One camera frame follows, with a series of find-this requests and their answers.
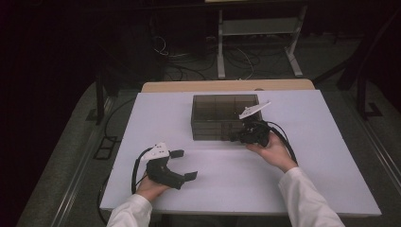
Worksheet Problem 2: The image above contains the white metal stand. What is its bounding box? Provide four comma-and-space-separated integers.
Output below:
217, 5, 308, 79

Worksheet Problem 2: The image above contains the white board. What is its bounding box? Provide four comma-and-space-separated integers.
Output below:
99, 89, 382, 218

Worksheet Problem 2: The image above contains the person's right hand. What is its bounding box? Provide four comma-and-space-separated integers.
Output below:
245, 131, 299, 174

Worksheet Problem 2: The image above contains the dark translucent drawer box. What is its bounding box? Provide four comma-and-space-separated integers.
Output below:
190, 94, 263, 142

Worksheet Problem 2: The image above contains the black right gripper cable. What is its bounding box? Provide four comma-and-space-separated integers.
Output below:
263, 120, 299, 166

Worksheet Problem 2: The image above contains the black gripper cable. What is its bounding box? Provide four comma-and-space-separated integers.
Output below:
263, 120, 299, 166
131, 147, 152, 195

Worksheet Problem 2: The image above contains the wooden table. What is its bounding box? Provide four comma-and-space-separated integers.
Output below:
140, 79, 316, 94

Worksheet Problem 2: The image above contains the black metal stand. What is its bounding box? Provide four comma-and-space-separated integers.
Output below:
311, 9, 401, 121
94, 44, 143, 126

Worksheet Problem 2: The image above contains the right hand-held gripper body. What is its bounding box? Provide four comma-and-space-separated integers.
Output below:
237, 100, 272, 148

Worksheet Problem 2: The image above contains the person's left hand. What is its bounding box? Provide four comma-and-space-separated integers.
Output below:
135, 176, 171, 202

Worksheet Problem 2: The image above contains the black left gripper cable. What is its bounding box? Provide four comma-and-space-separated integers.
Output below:
131, 147, 152, 195

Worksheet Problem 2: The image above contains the black floor cable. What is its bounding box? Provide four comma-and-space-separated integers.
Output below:
96, 97, 136, 225

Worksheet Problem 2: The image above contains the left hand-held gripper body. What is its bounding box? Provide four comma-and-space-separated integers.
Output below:
140, 142, 186, 190

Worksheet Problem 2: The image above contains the tangle of floor cables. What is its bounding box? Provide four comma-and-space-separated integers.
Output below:
152, 34, 263, 81

